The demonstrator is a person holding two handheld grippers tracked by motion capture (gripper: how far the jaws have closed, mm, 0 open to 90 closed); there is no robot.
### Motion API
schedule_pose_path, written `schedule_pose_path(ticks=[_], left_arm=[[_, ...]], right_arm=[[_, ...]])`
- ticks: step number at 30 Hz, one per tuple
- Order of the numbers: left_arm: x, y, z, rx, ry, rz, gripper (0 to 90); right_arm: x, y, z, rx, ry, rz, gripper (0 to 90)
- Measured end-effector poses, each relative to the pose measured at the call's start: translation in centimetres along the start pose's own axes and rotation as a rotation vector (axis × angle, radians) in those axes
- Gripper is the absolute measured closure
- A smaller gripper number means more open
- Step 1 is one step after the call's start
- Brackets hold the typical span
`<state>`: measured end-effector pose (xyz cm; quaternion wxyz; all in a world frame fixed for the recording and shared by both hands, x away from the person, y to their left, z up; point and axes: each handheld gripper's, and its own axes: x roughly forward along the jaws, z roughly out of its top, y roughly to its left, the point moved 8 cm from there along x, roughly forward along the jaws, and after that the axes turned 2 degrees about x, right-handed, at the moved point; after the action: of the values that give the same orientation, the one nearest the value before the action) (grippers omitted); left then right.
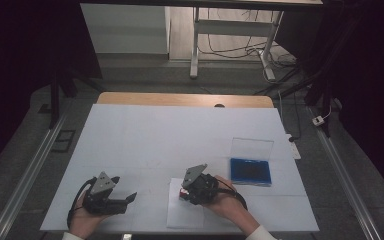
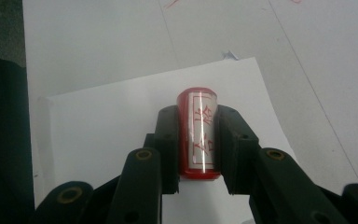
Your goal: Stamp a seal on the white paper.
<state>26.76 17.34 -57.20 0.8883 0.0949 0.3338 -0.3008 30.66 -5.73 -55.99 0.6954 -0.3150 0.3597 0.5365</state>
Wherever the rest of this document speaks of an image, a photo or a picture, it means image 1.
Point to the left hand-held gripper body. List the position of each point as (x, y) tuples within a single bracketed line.
[(101, 198)]

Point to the person's right hand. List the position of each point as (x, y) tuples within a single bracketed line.
[(225, 200)]

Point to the white desk frame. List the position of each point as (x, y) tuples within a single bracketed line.
[(233, 28)]

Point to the white cabinet panel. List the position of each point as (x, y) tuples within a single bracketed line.
[(126, 28)]

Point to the black metal stand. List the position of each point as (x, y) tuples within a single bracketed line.
[(55, 96)]

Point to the black tripod stand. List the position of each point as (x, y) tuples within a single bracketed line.
[(310, 85)]

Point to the white table cover board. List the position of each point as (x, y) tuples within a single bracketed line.
[(153, 140)]

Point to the blue ink pad case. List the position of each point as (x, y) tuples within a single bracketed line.
[(250, 171)]

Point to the wooden table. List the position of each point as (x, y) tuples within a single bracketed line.
[(180, 99)]

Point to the red stamp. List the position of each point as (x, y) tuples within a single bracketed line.
[(182, 193)]

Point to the aluminium floor rail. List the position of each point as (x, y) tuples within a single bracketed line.
[(23, 181), (346, 181)]

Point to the dark curtain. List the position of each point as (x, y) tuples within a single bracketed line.
[(20, 66), (370, 83)]

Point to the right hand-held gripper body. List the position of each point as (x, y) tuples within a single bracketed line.
[(201, 188)]

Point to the small white adapter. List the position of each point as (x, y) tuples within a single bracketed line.
[(318, 120)]

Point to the white paper sheet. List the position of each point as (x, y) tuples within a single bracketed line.
[(183, 213)]

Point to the black floor socket frame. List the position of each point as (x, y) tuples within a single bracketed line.
[(63, 140)]

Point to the person's left hand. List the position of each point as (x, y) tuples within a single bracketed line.
[(83, 225)]

